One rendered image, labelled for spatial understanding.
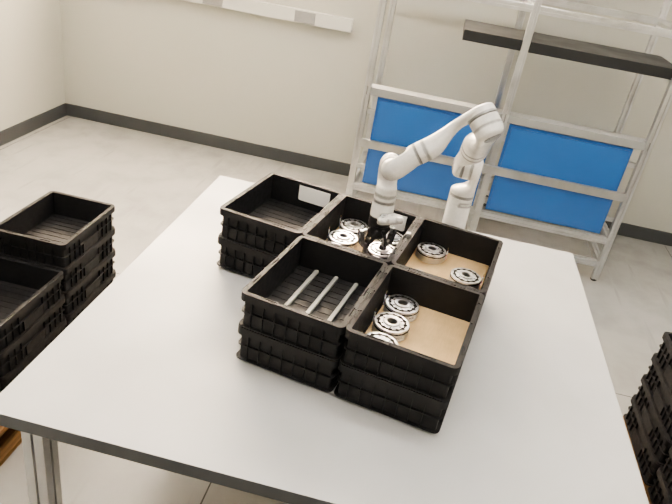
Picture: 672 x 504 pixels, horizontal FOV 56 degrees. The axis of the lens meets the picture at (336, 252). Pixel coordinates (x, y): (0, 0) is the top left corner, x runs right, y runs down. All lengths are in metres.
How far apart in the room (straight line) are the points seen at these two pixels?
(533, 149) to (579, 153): 0.26
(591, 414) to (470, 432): 0.40
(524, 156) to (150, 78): 2.93
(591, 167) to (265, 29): 2.47
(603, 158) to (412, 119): 1.14
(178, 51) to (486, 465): 4.13
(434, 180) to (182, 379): 2.63
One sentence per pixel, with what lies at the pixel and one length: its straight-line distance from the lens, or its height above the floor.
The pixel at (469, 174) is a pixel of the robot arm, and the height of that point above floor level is 1.07.
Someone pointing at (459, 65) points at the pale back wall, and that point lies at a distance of 4.73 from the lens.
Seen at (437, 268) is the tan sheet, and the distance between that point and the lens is 2.18.
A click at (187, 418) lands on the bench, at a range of 1.66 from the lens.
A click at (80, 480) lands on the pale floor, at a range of 2.48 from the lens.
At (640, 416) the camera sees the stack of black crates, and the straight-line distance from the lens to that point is 2.87.
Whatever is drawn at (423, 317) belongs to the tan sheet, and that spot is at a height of 0.83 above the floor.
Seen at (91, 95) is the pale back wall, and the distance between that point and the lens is 5.62.
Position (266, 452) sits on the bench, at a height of 0.70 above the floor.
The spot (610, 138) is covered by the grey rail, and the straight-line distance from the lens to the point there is 4.03.
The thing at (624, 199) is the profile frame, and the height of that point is 0.58.
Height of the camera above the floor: 1.86
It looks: 29 degrees down
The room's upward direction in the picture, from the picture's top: 10 degrees clockwise
